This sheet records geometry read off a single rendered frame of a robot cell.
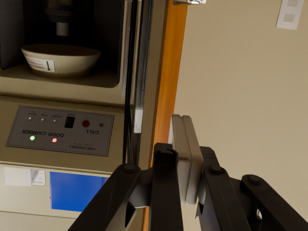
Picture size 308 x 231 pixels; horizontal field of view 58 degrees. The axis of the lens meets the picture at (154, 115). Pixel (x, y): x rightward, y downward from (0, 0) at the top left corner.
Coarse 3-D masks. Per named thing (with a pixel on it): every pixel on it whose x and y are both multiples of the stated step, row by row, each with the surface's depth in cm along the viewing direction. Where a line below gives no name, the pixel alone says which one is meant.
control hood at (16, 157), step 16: (0, 96) 58; (0, 112) 55; (16, 112) 55; (96, 112) 56; (112, 112) 56; (0, 128) 53; (112, 128) 55; (0, 144) 52; (112, 144) 53; (0, 160) 51; (16, 160) 51; (32, 160) 51; (48, 160) 51; (64, 160) 51; (80, 160) 52; (96, 160) 52; (112, 160) 52
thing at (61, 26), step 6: (48, 18) 59; (54, 18) 59; (60, 18) 59; (66, 18) 59; (72, 18) 60; (78, 18) 61; (60, 24) 62; (66, 24) 62; (60, 30) 62; (66, 30) 63
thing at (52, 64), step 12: (24, 48) 63; (36, 48) 68; (48, 48) 70; (60, 48) 72; (72, 48) 72; (84, 48) 72; (36, 60) 58; (48, 60) 57; (60, 60) 58; (72, 60) 58; (84, 60) 60; (96, 60) 65; (36, 72) 61; (48, 72) 59; (60, 72) 60; (72, 72) 60; (84, 72) 63
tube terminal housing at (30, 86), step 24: (0, 72) 58; (24, 72) 62; (96, 72) 70; (24, 96) 58; (48, 96) 58; (72, 96) 58; (96, 96) 58; (120, 96) 58; (0, 168) 64; (0, 192) 66; (24, 192) 66; (48, 192) 66; (72, 216) 68
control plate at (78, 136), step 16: (32, 112) 55; (48, 112) 55; (64, 112) 55; (80, 112) 56; (16, 128) 53; (32, 128) 54; (48, 128) 54; (64, 128) 54; (80, 128) 54; (96, 128) 54; (16, 144) 52; (32, 144) 52; (48, 144) 52; (64, 144) 53; (80, 144) 53; (96, 144) 53
